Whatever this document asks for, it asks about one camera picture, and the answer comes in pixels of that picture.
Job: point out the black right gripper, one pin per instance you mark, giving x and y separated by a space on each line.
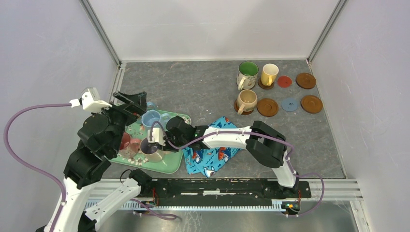
167 135

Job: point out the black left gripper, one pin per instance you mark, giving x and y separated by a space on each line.
138 104

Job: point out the pink mug maroon inside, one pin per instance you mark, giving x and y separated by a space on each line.
129 146

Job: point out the brown wooden coaster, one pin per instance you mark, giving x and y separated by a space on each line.
311 104
244 112
306 80
267 107

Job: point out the beige mug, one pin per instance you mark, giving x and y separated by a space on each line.
246 100

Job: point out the green inside floral mug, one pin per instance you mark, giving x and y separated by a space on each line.
247 75

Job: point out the dark brown round coaster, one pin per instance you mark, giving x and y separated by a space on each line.
264 86

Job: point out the yellow mug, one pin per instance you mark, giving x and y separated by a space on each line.
269 74

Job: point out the blue round coaster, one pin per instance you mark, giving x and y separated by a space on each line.
289 104

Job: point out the red round coaster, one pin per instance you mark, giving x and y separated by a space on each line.
284 81

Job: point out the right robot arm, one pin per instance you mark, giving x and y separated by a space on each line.
265 144

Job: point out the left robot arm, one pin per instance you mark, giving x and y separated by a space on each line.
100 141

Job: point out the small cup orange inside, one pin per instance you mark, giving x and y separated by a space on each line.
151 106

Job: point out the light blue mug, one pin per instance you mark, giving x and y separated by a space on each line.
151 116

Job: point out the green floral tray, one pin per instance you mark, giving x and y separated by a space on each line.
169 161

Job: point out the blue shark print cloth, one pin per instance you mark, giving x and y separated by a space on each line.
207 161

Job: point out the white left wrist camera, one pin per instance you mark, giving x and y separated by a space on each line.
90 101

